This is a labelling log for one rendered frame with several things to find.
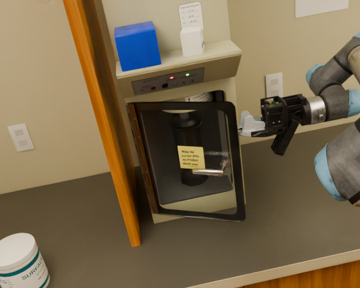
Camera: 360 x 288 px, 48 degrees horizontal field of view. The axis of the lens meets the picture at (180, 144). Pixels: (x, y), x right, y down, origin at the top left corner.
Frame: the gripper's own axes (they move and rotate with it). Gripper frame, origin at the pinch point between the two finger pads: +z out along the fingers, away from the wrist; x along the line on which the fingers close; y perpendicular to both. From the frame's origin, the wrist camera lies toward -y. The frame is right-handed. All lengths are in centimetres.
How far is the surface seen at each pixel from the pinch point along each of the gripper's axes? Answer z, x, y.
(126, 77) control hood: 26.0, 0.0, 21.7
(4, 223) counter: 83, -29, -34
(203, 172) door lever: 10.9, 4.0, -7.8
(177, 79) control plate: 13.1, -4.5, 17.1
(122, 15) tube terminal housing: 24.0, -11.3, 34.5
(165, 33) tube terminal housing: 13.7, -11.3, 27.8
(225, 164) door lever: 4.3, 2.8, -7.7
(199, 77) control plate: 7.0, -5.6, 15.9
